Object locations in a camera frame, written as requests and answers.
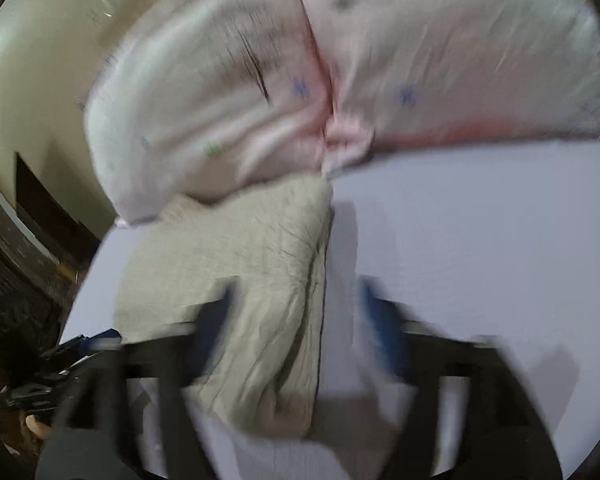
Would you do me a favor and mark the beige cable-knit sweater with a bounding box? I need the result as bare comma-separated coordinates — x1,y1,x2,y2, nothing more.
114,174,332,438

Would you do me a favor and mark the dark bedside furniture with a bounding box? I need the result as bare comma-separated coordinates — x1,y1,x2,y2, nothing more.
15,148,107,266

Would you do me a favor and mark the floral pink pillow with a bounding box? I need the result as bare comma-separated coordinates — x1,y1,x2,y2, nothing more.
84,0,330,223
302,0,600,172

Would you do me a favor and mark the left floral pink pillow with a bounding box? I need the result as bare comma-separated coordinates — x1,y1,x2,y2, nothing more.
84,0,330,223

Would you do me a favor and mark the right floral pink pillow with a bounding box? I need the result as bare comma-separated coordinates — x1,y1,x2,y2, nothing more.
302,0,600,172

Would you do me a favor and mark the lavender bed sheet mattress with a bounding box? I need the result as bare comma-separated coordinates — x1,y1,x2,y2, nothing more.
59,138,600,480

